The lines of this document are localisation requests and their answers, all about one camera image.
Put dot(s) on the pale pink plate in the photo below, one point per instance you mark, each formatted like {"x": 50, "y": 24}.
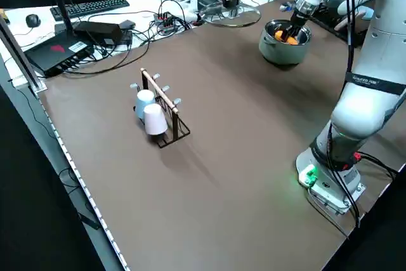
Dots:
{"x": 344, "y": 23}

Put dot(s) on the orange corn cob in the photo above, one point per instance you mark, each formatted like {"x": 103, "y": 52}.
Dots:
{"x": 278, "y": 35}

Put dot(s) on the grey hub with red plugs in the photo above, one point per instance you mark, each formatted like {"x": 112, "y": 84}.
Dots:
{"x": 165, "y": 22}

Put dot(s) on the black dish rack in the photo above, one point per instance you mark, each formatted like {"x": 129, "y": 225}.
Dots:
{"x": 333, "y": 31}

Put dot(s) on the black computer mouse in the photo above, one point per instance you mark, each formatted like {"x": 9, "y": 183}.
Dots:
{"x": 33, "y": 20}

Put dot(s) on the pale green steel pot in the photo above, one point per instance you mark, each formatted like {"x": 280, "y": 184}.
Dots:
{"x": 279, "y": 55}

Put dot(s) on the white cup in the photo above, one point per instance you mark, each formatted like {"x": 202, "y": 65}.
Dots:
{"x": 155, "y": 120}

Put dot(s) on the light blue plate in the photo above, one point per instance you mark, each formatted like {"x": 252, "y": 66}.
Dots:
{"x": 369, "y": 14}

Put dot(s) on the light blue cup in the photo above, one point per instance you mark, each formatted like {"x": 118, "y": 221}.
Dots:
{"x": 144, "y": 103}

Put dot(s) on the black keyboard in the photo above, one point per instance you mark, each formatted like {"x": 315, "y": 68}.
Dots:
{"x": 92, "y": 6}

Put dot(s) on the glass pot lid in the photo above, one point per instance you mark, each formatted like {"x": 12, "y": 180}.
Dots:
{"x": 247, "y": 18}

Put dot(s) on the black box with red logo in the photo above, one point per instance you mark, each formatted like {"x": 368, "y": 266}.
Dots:
{"x": 54, "y": 55}

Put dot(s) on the black power brick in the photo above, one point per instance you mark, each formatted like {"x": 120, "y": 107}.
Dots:
{"x": 98, "y": 31}

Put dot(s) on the table edge rail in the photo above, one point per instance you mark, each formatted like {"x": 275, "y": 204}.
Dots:
{"x": 79, "y": 182}

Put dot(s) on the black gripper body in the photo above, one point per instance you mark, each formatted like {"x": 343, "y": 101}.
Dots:
{"x": 300, "y": 21}

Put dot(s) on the small black device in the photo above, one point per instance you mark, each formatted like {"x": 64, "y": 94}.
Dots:
{"x": 127, "y": 24}

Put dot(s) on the aluminium frame profile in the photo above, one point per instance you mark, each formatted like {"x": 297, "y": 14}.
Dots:
{"x": 19, "y": 55}

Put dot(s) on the black stand pole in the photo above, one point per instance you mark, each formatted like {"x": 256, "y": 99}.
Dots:
{"x": 60, "y": 1}

